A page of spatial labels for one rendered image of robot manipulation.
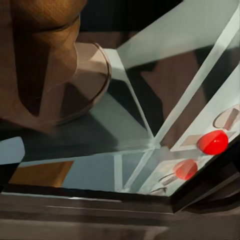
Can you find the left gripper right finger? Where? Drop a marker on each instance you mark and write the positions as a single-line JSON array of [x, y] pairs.
[[232, 149]]

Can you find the microwave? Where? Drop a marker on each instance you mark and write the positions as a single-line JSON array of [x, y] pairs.
[[124, 105]]

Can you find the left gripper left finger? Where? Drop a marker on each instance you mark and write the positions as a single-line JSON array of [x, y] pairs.
[[12, 149]]

